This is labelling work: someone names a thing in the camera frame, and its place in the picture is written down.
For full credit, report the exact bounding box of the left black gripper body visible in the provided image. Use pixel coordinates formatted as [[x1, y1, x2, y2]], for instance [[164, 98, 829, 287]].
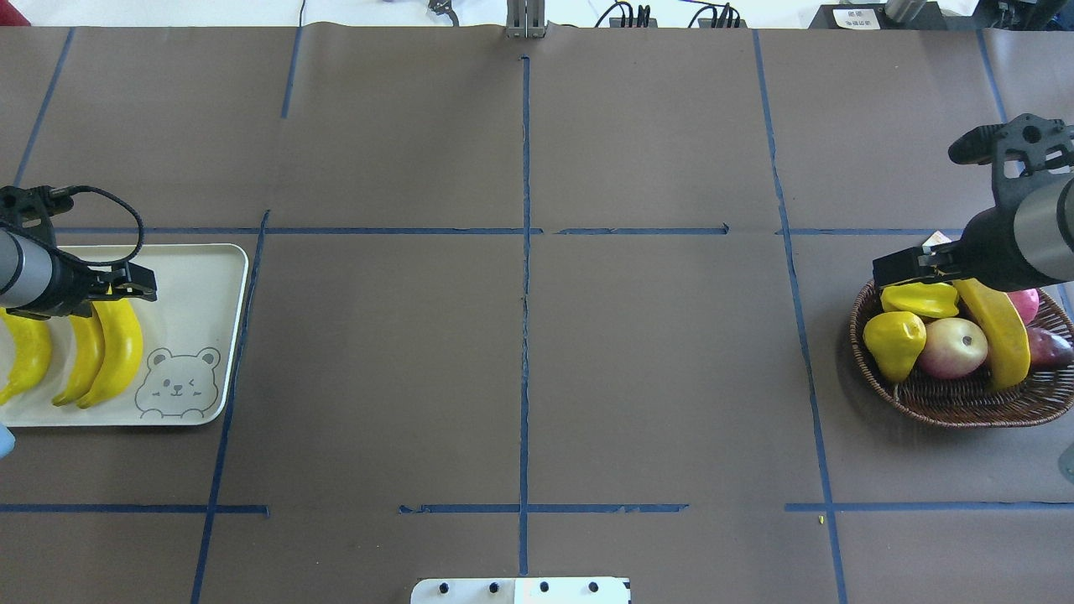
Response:
[[24, 246, 118, 320]]

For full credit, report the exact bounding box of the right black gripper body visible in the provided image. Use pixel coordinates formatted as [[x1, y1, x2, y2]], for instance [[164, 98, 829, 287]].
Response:
[[950, 208, 1033, 292]]

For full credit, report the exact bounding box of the yellow banana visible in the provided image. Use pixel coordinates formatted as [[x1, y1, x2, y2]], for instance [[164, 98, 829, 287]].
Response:
[[952, 279, 1031, 391], [50, 315, 105, 408], [76, 299, 144, 409], [1, 313, 53, 405]]

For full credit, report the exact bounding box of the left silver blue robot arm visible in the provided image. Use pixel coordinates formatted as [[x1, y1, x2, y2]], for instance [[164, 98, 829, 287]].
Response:
[[1, 228, 157, 408]]

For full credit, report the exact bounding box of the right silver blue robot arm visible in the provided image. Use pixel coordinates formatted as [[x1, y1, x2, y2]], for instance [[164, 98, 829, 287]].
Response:
[[872, 174, 1073, 292]]

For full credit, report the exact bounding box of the paper basket tag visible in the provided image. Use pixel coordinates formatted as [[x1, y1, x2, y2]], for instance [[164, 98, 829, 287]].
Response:
[[923, 231, 952, 248]]

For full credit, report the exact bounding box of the brown wicker basket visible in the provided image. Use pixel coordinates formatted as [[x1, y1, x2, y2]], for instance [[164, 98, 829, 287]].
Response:
[[840, 281, 1073, 429]]

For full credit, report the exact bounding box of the white bear tray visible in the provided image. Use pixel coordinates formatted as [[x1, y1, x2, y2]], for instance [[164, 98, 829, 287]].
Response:
[[1, 243, 249, 428]]

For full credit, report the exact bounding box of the red apple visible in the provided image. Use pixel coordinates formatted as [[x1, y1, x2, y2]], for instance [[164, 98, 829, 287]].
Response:
[[1007, 289, 1040, 325]]

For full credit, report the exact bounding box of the yellow pear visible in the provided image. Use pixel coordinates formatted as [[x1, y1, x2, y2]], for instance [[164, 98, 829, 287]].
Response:
[[863, 312, 927, 383]]

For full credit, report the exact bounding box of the pale green apple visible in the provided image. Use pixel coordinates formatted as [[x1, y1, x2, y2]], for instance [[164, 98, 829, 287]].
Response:
[[916, 317, 989, 382]]

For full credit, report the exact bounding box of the dark purple mango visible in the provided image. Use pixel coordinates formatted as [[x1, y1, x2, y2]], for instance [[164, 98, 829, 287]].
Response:
[[1025, 326, 1073, 372]]

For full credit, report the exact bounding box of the steel cup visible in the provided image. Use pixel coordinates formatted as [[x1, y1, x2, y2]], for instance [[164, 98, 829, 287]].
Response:
[[882, 0, 927, 26]]

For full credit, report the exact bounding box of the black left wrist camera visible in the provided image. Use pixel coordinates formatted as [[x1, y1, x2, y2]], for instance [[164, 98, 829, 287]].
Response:
[[1, 186, 74, 247]]

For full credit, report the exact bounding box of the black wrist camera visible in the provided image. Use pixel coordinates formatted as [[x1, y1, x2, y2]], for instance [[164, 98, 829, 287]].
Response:
[[1, 186, 74, 247], [947, 113, 1071, 213]]

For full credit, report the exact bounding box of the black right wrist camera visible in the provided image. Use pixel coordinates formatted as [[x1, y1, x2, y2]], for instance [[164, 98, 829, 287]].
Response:
[[947, 113, 1071, 213]]

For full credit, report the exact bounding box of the aluminium frame post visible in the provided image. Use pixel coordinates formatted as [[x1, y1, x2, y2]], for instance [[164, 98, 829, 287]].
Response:
[[505, 0, 548, 39]]

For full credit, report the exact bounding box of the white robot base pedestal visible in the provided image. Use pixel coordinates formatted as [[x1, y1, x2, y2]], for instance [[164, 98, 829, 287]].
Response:
[[409, 576, 633, 603]]

